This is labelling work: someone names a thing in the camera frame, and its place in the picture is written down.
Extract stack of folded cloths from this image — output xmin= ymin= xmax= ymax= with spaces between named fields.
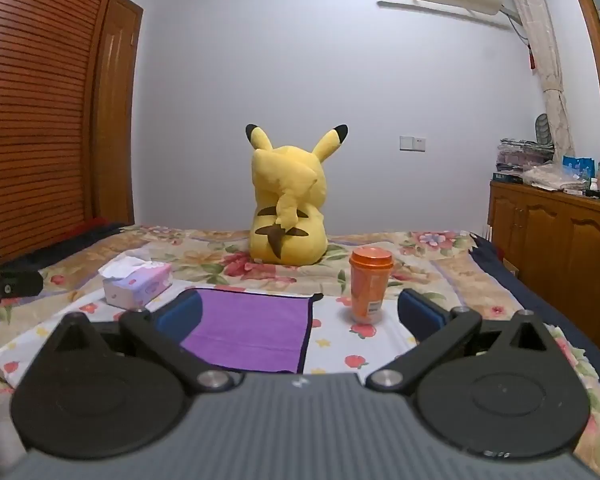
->
xmin=496 ymin=137 xmax=557 ymax=177

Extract tissue pack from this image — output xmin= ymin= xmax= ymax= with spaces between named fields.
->
xmin=97 ymin=254 xmax=174 ymax=310

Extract blue printed box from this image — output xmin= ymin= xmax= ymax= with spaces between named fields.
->
xmin=562 ymin=155 xmax=596 ymax=182

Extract white fruit print cloth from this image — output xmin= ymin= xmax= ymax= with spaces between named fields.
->
xmin=0 ymin=284 xmax=423 ymax=397

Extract yellow plush toy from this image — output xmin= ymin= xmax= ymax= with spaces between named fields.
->
xmin=245 ymin=123 xmax=350 ymax=265

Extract orange lidded cup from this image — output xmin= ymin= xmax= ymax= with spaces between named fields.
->
xmin=348 ymin=246 xmax=395 ymax=325

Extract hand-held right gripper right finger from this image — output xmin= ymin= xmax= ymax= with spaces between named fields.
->
xmin=364 ymin=288 xmax=557 ymax=395

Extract wooden cabinet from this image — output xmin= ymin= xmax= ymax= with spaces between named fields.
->
xmin=487 ymin=179 xmax=600 ymax=335

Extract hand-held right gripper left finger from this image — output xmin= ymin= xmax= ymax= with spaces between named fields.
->
xmin=45 ymin=289 xmax=237 ymax=397

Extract purple towel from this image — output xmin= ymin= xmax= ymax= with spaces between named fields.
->
xmin=179 ymin=287 xmax=324 ymax=375

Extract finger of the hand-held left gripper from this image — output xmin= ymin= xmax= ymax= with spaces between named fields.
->
xmin=0 ymin=269 xmax=45 ymax=298

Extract beige folded cloth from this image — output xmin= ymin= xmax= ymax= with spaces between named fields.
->
xmin=522 ymin=162 xmax=589 ymax=193

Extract beige lace curtain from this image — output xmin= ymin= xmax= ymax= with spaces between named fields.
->
xmin=501 ymin=0 xmax=577 ymax=159

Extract wooden door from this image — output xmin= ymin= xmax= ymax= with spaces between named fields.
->
xmin=91 ymin=0 xmax=145 ymax=227

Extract floral blanket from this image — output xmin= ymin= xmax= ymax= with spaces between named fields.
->
xmin=0 ymin=223 xmax=600 ymax=467

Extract wooden window frame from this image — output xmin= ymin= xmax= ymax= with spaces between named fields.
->
xmin=561 ymin=0 xmax=600 ymax=157

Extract person's right hand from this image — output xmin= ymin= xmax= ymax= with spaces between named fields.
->
xmin=0 ymin=389 xmax=28 ymax=477

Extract louvred wooden wardrobe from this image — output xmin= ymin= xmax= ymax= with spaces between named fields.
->
xmin=0 ymin=0 xmax=127 ymax=267

